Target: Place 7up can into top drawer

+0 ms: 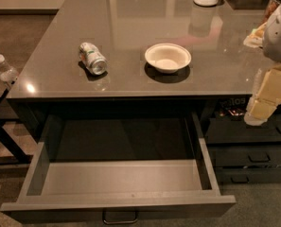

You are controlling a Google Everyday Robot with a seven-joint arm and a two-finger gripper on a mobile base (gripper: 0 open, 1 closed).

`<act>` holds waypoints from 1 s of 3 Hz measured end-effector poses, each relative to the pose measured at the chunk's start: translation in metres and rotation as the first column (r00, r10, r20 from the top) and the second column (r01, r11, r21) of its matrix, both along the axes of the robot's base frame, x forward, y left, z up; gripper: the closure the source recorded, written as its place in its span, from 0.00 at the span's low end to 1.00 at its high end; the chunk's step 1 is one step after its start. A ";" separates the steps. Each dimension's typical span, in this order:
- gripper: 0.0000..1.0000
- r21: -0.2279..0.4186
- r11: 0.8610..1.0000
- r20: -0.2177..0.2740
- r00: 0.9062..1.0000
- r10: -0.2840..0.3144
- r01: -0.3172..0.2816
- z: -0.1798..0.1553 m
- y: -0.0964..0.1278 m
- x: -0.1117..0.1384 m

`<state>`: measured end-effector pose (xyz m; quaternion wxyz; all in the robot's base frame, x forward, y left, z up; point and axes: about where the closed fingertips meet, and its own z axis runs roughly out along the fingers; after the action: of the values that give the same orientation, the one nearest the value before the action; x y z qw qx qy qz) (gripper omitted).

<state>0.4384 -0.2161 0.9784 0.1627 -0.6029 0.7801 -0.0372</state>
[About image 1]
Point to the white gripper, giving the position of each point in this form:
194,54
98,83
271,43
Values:
278,37

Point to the silver green 7up can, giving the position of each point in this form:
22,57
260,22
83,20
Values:
93,60

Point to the dark middle drawer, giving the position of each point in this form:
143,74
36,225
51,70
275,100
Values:
253,155

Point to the dark drawer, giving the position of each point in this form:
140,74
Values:
248,175
253,155

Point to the dark bottom drawer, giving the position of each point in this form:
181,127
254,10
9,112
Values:
248,175

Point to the open grey top drawer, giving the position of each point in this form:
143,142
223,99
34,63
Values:
119,170

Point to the snack packet on counter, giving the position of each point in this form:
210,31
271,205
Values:
254,40

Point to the glass jar of nuts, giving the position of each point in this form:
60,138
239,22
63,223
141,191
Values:
271,7

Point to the white paper bowl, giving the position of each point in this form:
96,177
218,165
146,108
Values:
167,58

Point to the grey counter cabinet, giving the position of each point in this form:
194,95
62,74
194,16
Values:
55,80

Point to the black side stand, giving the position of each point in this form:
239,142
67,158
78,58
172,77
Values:
8,142

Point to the clear plastic water bottle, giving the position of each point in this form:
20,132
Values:
8,73

